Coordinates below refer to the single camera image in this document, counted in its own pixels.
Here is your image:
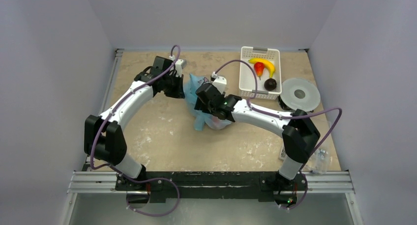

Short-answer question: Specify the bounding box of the red fake pear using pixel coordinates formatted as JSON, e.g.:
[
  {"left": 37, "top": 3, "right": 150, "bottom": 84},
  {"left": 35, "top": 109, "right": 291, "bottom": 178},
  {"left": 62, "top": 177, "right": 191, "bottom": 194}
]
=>
[{"left": 254, "top": 62, "right": 265, "bottom": 80}]

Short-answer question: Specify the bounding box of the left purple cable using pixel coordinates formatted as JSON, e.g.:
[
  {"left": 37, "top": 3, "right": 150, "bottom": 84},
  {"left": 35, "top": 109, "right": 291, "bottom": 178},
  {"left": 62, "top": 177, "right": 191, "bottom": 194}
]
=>
[{"left": 89, "top": 44, "right": 182, "bottom": 170}]

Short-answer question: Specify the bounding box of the barcode label card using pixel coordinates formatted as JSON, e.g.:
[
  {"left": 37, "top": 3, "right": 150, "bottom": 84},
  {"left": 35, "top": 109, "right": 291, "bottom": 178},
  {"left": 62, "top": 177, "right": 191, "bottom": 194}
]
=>
[{"left": 279, "top": 145, "right": 286, "bottom": 161}]

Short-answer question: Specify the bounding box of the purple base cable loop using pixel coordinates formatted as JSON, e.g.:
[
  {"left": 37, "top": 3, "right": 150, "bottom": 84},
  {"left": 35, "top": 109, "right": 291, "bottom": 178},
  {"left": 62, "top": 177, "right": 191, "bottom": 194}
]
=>
[{"left": 126, "top": 177, "right": 181, "bottom": 218}]

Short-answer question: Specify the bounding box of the clear plastic bag of parts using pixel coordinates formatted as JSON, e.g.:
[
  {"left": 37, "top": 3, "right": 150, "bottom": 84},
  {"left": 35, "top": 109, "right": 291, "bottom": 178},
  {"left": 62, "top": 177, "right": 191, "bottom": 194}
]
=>
[{"left": 305, "top": 116, "right": 332, "bottom": 174}]

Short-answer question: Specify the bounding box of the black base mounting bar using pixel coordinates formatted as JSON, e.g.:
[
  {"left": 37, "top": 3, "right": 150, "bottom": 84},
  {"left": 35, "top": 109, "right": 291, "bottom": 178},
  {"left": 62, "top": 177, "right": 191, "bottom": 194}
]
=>
[{"left": 115, "top": 171, "right": 308, "bottom": 205}]

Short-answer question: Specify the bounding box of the dark purple fake plum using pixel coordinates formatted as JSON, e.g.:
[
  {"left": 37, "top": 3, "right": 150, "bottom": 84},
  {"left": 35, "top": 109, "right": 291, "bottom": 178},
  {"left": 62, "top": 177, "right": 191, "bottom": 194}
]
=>
[{"left": 264, "top": 78, "right": 277, "bottom": 91}]

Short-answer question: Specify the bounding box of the aluminium frame rail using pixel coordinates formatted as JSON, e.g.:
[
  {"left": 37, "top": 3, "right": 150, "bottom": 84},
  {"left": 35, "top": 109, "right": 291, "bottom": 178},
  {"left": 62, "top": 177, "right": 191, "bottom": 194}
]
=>
[{"left": 58, "top": 48, "right": 125, "bottom": 225}]

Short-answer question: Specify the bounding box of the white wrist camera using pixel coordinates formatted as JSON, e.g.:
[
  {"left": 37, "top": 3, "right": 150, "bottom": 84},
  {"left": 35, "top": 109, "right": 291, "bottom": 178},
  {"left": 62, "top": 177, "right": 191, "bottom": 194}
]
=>
[
  {"left": 169, "top": 59, "right": 187, "bottom": 77},
  {"left": 210, "top": 72, "right": 227, "bottom": 94}
]

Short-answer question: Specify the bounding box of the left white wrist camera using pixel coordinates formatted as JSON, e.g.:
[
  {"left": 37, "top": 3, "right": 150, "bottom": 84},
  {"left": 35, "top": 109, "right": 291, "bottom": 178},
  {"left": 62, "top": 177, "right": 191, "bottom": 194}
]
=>
[{"left": 169, "top": 59, "right": 187, "bottom": 77}]

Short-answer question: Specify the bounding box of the blue printed plastic bag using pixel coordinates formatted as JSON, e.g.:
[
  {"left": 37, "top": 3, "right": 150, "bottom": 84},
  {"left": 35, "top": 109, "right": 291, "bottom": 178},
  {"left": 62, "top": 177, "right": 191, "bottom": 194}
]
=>
[{"left": 183, "top": 74, "right": 232, "bottom": 131}]

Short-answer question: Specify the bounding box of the white plastic basket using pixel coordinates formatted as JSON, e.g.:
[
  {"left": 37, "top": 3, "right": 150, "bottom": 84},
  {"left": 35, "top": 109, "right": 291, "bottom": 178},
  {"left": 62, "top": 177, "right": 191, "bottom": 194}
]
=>
[{"left": 238, "top": 46, "right": 282, "bottom": 100}]

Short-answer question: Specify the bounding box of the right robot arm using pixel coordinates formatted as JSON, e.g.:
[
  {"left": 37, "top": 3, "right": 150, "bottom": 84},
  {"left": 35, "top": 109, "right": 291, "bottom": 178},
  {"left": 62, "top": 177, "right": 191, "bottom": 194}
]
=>
[{"left": 195, "top": 83, "right": 321, "bottom": 189}]

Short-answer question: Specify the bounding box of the round white scale disc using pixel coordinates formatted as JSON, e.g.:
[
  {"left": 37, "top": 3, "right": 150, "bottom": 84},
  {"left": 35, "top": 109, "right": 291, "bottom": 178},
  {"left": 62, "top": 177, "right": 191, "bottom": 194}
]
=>
[{"left": 278, "top": 78, "right": 321, "bottom": 112}]

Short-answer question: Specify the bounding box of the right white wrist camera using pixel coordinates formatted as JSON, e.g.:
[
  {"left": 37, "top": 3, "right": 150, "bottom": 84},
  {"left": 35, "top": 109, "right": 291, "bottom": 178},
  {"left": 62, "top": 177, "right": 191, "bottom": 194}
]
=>
[{"left": 210, "top": 72, "right": 227, "bottom": 94}]

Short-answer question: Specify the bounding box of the yellow fake banana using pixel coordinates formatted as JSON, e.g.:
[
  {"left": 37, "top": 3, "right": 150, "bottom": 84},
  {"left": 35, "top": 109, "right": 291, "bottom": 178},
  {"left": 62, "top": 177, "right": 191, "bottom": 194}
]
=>
[{"left": 248, "top": 58, "right": 275, "bottom": 78}]

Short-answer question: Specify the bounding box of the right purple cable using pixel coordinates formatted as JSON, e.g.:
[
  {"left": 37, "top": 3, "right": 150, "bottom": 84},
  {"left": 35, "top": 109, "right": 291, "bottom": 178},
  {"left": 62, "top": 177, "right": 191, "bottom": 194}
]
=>
[{"left": 211, "top": 59, "right": 343, "bottom": 170}]

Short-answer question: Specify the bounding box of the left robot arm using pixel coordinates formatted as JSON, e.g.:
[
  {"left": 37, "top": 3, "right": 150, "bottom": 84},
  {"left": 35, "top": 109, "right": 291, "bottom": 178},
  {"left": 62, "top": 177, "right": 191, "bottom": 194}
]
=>
[{"left": 84, "top": 55, "right": 186, "bottom": 190}]

